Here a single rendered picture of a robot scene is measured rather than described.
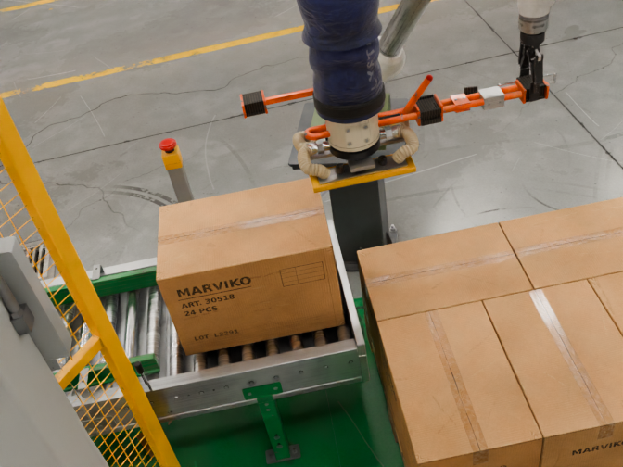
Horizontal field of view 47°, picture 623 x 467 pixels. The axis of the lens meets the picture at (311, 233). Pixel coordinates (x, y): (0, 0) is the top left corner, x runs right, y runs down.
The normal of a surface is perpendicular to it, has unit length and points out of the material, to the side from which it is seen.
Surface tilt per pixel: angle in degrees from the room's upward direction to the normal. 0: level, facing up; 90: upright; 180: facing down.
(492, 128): 0
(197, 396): 90
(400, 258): 0
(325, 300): 90
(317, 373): 90
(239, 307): 90
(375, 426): 0
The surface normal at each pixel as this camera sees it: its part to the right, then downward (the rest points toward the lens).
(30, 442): 0.14, 0.64
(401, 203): -0.14, -0.74
